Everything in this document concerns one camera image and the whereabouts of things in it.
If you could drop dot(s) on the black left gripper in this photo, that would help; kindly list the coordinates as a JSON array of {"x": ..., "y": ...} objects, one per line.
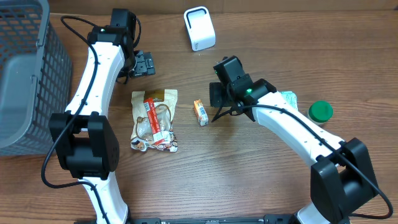
[{"x": 143, "y": 64}]

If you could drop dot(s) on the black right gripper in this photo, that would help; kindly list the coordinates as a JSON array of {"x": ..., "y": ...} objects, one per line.
[{"x": 218, "y": 96}]

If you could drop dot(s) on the small orange sachet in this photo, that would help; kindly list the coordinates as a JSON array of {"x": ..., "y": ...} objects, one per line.
[{"x": 200, "y": 112}]

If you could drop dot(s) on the beige snack pouch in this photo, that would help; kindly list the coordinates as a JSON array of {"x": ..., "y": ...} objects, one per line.
[{"x": 165, "y": 102}]

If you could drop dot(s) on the teal tissue pack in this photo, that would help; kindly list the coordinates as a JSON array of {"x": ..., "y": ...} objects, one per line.
[{"x": 291, "y": 98}]

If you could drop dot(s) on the red stick packet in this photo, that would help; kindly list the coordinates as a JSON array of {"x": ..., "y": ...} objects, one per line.
[{"x": 158, "y": 135}]

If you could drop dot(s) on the green lidded jar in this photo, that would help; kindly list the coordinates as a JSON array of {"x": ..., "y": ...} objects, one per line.
[{"x": 320, "y": 112}]

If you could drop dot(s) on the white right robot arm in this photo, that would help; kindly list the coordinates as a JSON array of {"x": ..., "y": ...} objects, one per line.
[{"x": 342, "y": 177}]

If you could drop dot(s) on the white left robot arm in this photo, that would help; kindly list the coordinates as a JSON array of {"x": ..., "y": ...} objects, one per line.
[{"x": 85, "y": 149}]

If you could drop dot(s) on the white barcode scanner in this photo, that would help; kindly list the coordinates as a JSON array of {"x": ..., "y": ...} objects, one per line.
[{"x": 199, "y": 28}]

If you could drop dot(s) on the grey plastic mesh basket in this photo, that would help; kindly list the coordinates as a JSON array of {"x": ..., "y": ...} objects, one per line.
[{"x": 36, "y": 74}]

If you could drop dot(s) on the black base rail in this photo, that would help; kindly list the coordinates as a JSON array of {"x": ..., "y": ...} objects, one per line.
[{"x": 266, "y": 219}]

